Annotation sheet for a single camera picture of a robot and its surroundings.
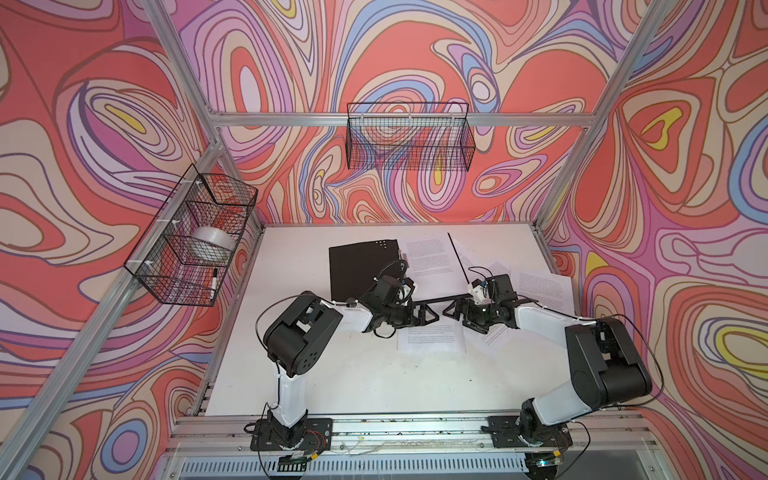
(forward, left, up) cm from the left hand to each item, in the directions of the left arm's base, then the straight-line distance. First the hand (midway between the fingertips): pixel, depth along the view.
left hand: (430, 323), depth 89 cm
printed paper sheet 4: (+14, -43, -4) cm, 46 cm away
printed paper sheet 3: (-4, -21, -4) cm, 22 cm away
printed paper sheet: (-3, -4, -2) cm, 5 cm away
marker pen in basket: (0, +56, +22) cm, 60 cm away
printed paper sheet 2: (+24, -4, -4) cm, 25 cm away
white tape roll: (+6, +55, +29) cm, 63 cm away
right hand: (0, -8, -2) cm, 8 cm away
